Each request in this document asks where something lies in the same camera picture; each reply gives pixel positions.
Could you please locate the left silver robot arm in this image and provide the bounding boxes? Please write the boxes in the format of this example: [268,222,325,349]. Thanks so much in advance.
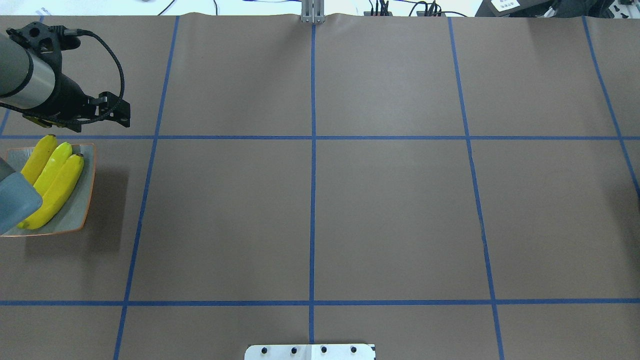
[1,22,131,234]

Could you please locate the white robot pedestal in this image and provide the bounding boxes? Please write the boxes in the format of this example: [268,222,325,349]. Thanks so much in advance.
[244,343,377,360]

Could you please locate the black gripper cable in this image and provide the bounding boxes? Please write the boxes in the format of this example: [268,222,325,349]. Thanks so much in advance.
[62,29,126,123]

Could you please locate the yellow banana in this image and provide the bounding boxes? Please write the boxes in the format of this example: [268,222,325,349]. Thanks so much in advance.
[17,153,85,231]
[34,142,73,197]
[21,134,58,185]

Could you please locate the grey square plate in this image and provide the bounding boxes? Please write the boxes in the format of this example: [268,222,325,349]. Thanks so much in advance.
[1,143,97,239]

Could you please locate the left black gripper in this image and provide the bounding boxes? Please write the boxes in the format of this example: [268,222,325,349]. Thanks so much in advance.
[25,73,131,133]

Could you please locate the black box with label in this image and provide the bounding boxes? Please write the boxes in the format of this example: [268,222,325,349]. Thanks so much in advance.
[474,0,553,18]

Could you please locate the aluminium frame post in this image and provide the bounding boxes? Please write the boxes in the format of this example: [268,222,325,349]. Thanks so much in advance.
[300,0,326,25]

